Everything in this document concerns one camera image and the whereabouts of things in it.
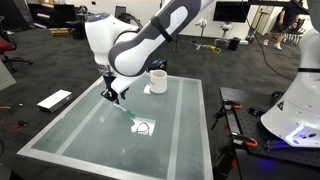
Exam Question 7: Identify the stacked black chairs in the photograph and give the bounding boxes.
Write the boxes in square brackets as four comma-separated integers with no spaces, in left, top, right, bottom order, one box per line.
[268,14,306,46]

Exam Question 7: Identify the black wall monitor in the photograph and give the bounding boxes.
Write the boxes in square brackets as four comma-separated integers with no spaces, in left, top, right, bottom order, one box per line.
[213,0,249,24]

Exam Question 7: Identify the black low box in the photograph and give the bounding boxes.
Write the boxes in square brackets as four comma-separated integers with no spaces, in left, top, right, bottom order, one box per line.
[146,58,168,73]

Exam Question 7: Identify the grey slanted panel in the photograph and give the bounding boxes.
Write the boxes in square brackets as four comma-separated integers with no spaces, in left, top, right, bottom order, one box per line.
[0,59,17,92]

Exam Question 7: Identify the white flat box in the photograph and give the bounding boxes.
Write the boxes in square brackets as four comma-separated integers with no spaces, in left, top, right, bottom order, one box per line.
[36,89,74,114]

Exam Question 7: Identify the glass top metal table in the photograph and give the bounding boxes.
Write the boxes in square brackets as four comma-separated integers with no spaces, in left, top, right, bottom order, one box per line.
[16,67,214,180]

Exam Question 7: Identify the black round knob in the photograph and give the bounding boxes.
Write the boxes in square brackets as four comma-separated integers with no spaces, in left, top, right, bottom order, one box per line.
[248,106,264,118]

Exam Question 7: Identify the yellow floor cable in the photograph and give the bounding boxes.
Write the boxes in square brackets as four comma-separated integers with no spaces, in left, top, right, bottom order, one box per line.
[206,45,222,54]

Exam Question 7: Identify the white ceramic mug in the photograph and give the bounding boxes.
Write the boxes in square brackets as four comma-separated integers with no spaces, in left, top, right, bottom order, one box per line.
[148,69,169,95]

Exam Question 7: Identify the white tripod stand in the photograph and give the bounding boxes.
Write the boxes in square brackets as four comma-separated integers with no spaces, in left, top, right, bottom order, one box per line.
[189,18,209,51]

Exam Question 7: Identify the black cluttered desk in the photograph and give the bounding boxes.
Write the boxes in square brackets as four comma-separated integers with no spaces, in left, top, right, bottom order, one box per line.
[65,4,101,41]

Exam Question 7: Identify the black trash bin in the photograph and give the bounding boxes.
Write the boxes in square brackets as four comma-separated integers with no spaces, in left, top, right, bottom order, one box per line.
[227,36,242,52]

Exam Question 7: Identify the orange handled black clamp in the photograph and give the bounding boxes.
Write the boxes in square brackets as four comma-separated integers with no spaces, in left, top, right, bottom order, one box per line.
[213,131,259,174]
[210,98,244,131]

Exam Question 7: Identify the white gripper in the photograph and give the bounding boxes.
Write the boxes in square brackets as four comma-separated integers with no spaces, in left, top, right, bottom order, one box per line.
[100,75,132,105]

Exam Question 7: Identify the red office chair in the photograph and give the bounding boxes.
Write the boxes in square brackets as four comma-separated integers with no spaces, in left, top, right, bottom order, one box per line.
[0,15,34,73]

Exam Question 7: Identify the grey floor bin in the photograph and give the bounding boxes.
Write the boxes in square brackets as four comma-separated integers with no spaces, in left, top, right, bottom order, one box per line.
[214,38,229,48]

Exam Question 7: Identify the yellow wooden box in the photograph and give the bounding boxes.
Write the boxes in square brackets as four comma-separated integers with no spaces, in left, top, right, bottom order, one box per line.
[49,28,70,37]

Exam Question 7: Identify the black overhead beam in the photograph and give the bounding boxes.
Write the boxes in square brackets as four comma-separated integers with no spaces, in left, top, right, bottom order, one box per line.
[248,0,311,17]

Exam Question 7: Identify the black hanging cable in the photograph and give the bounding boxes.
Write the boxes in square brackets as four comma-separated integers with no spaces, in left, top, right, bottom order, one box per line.
[244,9,296,82]

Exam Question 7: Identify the black breadboard robot table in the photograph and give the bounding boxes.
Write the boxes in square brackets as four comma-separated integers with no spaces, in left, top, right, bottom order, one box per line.
[219,86,320,180]

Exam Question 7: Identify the black shelf cabinet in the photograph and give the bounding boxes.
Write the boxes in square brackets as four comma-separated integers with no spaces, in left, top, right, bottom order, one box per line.
[27,3,78,29]

